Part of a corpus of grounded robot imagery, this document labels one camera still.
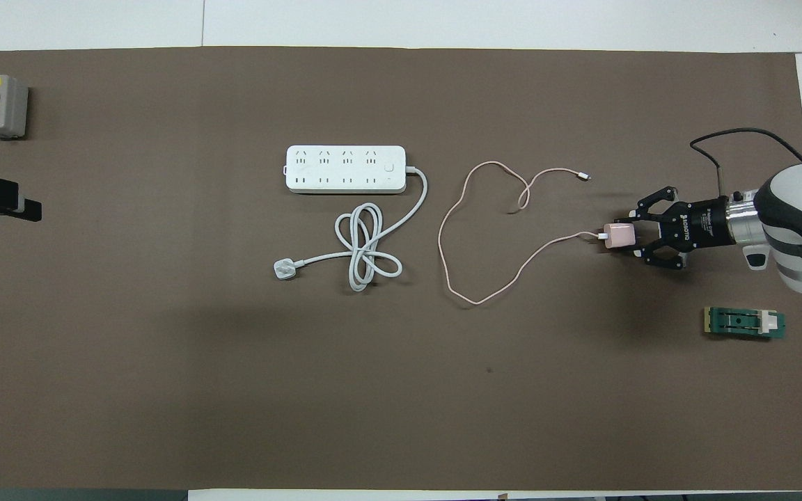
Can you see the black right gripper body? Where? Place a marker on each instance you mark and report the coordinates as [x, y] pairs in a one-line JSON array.
[[704, 221]]

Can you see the pink charger adapter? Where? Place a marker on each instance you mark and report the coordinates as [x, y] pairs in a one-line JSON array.
[[620, 235]]

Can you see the white power strip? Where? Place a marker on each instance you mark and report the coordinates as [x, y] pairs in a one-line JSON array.
[[345, 170]]

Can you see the brown table mat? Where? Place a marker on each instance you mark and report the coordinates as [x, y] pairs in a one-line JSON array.
[[373, 383]]

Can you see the green knife switch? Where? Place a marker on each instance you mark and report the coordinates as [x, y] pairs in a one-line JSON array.
[[742, 322]]

